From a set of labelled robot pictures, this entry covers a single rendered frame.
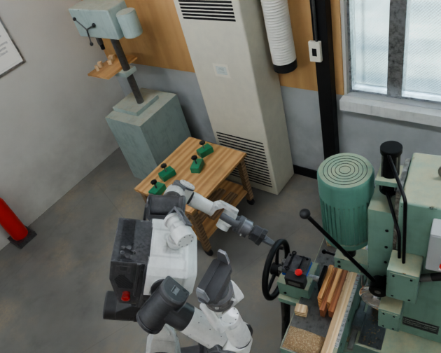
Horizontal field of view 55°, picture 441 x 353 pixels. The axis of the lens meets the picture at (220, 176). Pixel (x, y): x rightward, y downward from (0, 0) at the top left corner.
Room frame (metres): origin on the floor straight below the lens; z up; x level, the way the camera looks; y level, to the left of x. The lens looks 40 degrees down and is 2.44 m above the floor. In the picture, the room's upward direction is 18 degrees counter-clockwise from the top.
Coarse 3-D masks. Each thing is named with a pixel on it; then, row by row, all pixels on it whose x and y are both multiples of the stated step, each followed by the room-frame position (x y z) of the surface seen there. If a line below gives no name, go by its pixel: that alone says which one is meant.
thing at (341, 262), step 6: (336, 252) 0.97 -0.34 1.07; (360, 252) 0.93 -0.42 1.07; (366, 252) 0.93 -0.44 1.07; (336, 258) 0.95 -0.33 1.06; (342, 258) 0.93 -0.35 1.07; (354, 258) 0.92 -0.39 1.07; (360, 258) 0.91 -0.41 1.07; (366, 258) 0.90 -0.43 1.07; (336, 264) 0.95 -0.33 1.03; (342, 264) 0.93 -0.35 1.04; (348, 264) 0.92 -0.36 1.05; (360, 264) 0.89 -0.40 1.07; (366, 264) 0.88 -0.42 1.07; (348, 270) 0.92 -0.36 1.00; (354, 270) 0.90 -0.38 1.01; (366, 270) 0.87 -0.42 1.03
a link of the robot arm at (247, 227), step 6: (246, 222) 1.36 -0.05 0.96; (252, 222) 1.36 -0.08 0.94; (240, 228) 1.34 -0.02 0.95; (246, 228) 1.33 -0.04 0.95; (252, 228) 1.34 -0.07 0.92; (258, 228) 1.33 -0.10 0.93; (264, 228) 1.32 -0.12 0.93; (240, 234) 1.34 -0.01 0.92; (246, 234) 1.32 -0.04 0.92; (252, 234) 1.31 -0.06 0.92; (258, 234) 1.30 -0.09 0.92; (264, 234) 1.29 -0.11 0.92; (252, 240) 1.33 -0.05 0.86; (258, 240) 1.30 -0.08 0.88
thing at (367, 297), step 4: (364, 288) 0.79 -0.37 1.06; (368, 288) 0.78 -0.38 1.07; (360, 292) 0.79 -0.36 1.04; (364, 292) 0.78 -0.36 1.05; (368, 292) 0.77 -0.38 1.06; (360, 296) 0.79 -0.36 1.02; (364, 296) 0.79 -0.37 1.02; (368, 296) 0.78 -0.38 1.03; (372, 296) 0.77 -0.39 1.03; (376, 296) 0.76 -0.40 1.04; (364, 300) 0.78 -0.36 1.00; (368, 300) 0.78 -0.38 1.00; (372, 300) 0.76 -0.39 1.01; (376, 300) 0.76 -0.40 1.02; (368, 304) 0.77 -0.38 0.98; (372, 304) 0.77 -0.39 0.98; (376, 304) 0.76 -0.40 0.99
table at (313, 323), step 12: (324, 240) 1.17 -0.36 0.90; (324, 264) 1.05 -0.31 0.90; (360, 288) 0.91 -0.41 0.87; (288, 300) 0.95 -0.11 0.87; (300, 300) 0.92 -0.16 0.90; (312, 300) 0.90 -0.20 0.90; (312, 312) 0.85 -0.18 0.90; (300, 324) 0.82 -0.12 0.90; (312, 324) 0.81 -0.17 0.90; (324, 324) 0.79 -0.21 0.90; (324, 336) 0.75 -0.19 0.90
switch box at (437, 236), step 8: (432, 224) 0.67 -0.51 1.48; (440, 224) 0.66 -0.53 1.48; (432, 232) 0.65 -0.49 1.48; (440, 232) 0.64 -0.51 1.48; (432, 240) 0.64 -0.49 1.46; (440, 240) 0.63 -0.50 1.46; (432, 248) 0.64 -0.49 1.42; (440, 248) 0.62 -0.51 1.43; (432, 256) 0.64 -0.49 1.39; (440, 256) 0.62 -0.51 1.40; (432, 264) 0.63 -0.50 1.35
